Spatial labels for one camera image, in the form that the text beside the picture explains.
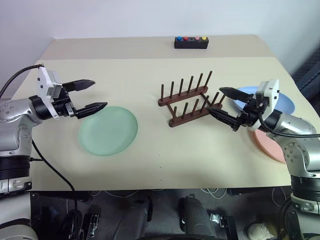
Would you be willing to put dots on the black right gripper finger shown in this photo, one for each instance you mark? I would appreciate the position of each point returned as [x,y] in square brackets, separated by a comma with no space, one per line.
[236,95]
[223,117]

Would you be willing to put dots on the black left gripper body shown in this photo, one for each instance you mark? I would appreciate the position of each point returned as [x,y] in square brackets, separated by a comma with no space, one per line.
[62,106]

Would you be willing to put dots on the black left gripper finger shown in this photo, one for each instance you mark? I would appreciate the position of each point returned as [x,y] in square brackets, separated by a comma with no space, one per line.
[81,84]
[91,108]

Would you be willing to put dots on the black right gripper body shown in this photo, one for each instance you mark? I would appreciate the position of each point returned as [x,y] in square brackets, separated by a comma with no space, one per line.
[247,116]

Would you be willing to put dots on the green plate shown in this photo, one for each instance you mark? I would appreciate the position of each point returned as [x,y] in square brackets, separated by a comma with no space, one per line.
[107,131]

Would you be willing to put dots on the red plate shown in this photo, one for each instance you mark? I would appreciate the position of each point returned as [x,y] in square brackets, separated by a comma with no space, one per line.
[268,145]

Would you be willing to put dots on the brown wooden dish rack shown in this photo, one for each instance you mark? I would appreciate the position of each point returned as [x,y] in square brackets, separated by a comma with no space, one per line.
[186,118]

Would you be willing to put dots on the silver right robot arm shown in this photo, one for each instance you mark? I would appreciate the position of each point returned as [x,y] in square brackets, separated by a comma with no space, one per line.
[295,125]

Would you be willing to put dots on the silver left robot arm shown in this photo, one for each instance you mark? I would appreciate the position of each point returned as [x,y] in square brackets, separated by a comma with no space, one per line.
[12,110]

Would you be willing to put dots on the blue plate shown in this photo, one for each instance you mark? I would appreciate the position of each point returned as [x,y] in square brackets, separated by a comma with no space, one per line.
[285,103]

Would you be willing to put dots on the black button box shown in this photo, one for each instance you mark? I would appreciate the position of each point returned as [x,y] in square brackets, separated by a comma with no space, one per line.
[191,45]

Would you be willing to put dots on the beige table cover sheet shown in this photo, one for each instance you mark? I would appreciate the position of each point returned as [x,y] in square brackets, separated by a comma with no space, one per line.
[160,150]

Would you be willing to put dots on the dark striped object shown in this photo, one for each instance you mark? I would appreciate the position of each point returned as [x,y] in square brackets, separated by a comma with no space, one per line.
[310,72]

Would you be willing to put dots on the blue round button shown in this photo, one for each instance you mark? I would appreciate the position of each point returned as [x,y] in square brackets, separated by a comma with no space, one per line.
[179,38]

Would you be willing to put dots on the silver metal latch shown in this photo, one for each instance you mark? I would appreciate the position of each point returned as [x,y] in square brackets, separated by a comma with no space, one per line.
[93,225]
[218,220]

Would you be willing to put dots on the dark grey rounded shape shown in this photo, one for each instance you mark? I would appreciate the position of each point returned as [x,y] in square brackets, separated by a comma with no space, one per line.
[195,217]
[136,217]

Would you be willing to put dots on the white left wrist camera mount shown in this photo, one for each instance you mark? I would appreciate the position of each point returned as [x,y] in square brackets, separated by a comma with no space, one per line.
[42,80]

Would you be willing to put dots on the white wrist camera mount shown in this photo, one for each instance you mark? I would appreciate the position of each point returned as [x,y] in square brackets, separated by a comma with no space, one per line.
[271,92]
[42,80]

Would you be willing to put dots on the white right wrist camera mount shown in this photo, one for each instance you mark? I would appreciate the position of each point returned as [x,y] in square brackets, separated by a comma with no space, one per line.
[271,92]

